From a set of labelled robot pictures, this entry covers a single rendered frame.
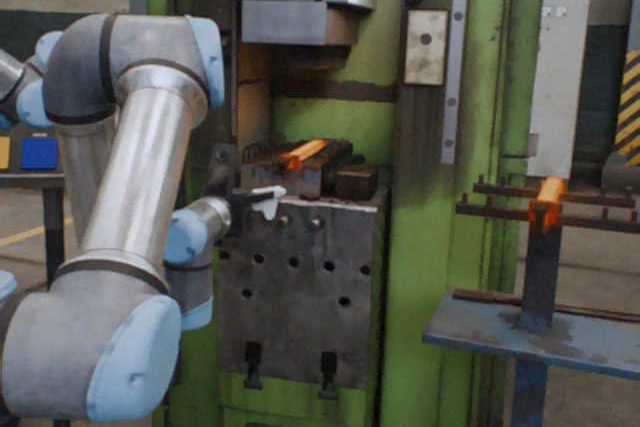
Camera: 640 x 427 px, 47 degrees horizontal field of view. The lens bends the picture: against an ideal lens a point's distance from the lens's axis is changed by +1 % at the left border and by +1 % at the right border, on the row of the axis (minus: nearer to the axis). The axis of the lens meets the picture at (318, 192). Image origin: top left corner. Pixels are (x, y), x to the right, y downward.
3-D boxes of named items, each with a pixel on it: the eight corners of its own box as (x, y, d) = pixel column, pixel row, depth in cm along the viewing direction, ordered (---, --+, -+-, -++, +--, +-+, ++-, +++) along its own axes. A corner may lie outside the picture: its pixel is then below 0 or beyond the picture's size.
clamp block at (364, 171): (370, 201, 170) (371, 174, 168) (334, 198, 171) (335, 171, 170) (377, 191, 181) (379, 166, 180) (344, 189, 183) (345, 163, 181)
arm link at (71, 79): (3, 27, 89) (67, 329, 114) (93, 30, 89) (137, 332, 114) (38, -1, 99) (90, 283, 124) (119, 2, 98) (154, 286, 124)
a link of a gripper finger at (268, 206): (283, 214, 142) (245, 220, 136) (284, 184, 141) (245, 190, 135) (293, 217, 140) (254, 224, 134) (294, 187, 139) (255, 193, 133)
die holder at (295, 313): (367, 390, 173) (376, 208, 163) (216, 369, 181) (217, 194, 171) (396, 308, 226) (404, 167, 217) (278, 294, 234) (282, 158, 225)
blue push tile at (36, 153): (55, 168, 163) (56, 137, 165) (20, 168, 162) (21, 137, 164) (56, 170, 165) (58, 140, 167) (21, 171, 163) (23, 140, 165)
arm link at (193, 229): (150, 267, 111) (149, 214, 109) (179, 248, 122) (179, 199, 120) (198, 273, 110) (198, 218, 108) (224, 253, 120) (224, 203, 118)
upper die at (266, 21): (325, 45, 165) (326, 1, 163) (241, 42, 169) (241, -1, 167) (357, 44, 205) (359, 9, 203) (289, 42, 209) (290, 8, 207)
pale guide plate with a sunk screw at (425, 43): (441, 85, 172) (447, 11, 169) (403, 83, 174) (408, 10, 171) (442, 84, 174) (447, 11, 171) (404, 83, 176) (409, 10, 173)
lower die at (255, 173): (319, 197, 172) (321, 162, 170) (239, 190, 176) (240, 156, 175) (351, 168, 212) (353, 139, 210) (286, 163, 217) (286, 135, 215)
